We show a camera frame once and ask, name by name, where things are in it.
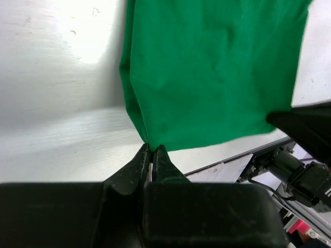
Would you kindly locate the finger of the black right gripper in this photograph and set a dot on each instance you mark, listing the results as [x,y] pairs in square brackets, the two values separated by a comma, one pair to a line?
[309,126]

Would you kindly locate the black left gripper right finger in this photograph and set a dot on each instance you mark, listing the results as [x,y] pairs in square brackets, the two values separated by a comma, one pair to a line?
[181,213]

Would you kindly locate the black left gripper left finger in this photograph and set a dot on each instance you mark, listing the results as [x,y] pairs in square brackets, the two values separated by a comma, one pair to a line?
[76,214]

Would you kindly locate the green t shirt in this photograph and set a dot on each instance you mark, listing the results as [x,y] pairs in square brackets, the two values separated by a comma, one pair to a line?
[200,73]

